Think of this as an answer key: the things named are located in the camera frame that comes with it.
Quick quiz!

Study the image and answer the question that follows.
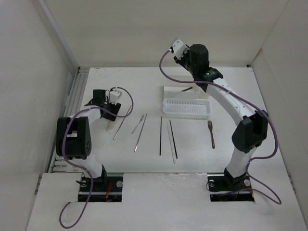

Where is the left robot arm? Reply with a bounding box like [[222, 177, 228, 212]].
[[56, 90, 122, 191]]

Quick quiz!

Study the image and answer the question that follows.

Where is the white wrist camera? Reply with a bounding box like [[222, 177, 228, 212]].
[[171, 38, 189, 60], [109, 90, 122, 104]]

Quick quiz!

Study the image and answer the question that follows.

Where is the white deep perforated basket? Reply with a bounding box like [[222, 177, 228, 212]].
[[163, 86, 200, 99]]

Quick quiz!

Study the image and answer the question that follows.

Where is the black plastic spoon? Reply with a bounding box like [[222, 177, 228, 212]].
[[181, 87, 193, 92]]

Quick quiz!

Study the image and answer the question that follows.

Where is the white cylindrical cup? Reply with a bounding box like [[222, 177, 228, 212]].
[[198, 88, 209, 100]]

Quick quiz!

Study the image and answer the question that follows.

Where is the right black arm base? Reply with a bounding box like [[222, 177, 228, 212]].
[[206, 173, 255, 202]]

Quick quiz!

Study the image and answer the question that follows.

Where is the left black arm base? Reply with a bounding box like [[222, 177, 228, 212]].
[[76, 174, 123, 203]]

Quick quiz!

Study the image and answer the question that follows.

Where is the aluminium rail frame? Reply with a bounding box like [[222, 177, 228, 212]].
[[47, 66, 90, 174]]

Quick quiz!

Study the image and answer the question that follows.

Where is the small silver metal fork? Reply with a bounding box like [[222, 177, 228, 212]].
[[131, 114, 145, 134]]

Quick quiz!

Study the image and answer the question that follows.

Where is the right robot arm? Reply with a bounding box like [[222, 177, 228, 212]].
[[171, 40, 269, 190]]

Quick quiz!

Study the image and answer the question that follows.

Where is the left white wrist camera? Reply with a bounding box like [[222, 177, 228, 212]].
[[109, 90, 122, 104]]

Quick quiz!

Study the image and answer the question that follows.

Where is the black chopstick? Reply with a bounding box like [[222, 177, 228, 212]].
[[169, 119, 178, 159], [159, 116, 162, 156]]

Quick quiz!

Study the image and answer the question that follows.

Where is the white shallow perforated tray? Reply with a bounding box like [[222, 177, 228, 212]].
[[162, 98, 211, 119]]

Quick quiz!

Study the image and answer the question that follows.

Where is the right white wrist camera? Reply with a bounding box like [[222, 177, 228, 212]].
[[171, 38, 189, 60]]

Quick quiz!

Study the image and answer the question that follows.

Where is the white translucent chopstick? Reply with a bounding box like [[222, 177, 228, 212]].
[[167, 123, 176, 164]]

